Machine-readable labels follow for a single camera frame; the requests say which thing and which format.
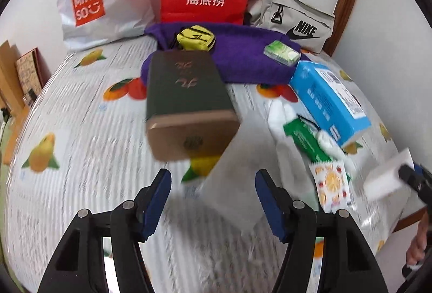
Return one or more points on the blue cardboard box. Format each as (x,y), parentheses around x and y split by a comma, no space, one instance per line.
(320,100)

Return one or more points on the green tissue pack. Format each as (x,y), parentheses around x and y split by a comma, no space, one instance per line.
(281,51)

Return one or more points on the green snack packet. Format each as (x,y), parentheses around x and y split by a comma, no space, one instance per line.
(300,137)

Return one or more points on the fruit print sachet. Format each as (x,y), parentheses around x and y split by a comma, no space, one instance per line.
(329,185)

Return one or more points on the dark green gold box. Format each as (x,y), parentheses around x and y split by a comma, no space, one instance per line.
(182,94)

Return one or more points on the grey sling bag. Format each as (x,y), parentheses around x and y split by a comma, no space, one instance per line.
(263,6)

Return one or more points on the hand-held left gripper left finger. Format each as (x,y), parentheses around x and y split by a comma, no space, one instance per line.
(158,202)

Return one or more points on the wooden bed frame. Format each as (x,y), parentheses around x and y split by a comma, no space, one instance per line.
(410,217)

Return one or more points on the purple towel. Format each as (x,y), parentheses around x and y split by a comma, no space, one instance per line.
(243,56)

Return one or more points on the brown cardboard sheet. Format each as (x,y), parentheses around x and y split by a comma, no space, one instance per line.
(8,77)

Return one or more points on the white cloth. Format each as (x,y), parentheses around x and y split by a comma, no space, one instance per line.
(278,117)

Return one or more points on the white foam block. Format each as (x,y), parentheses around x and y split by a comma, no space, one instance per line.
(384,178)

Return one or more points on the translucent white packet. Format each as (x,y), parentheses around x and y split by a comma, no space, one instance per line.
(236,185)

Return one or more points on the person's right hand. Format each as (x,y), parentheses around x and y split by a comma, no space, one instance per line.
(418,245)

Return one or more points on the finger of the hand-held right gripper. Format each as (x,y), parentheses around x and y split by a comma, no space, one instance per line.
(410,175)
(426,173)

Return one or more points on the yellow black striped pouch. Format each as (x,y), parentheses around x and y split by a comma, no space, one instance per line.
(192,36)

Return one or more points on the brown printed book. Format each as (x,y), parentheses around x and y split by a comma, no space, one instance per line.
(28,70)

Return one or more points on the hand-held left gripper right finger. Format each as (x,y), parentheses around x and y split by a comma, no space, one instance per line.
(266,198)

